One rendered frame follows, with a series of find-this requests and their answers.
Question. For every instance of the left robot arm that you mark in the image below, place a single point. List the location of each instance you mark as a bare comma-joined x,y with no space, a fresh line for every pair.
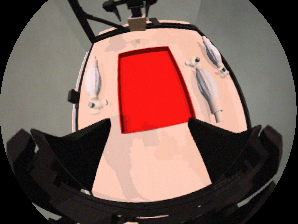
136,10

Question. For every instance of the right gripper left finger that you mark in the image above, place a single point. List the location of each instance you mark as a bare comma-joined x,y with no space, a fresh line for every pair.
80,152

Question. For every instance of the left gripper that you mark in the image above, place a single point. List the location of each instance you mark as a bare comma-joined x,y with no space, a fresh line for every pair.
112,7

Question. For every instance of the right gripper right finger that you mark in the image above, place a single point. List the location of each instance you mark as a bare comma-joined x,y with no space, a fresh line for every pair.
218,147

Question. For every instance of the red tray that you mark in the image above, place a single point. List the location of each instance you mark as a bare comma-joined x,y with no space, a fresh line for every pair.
152,92

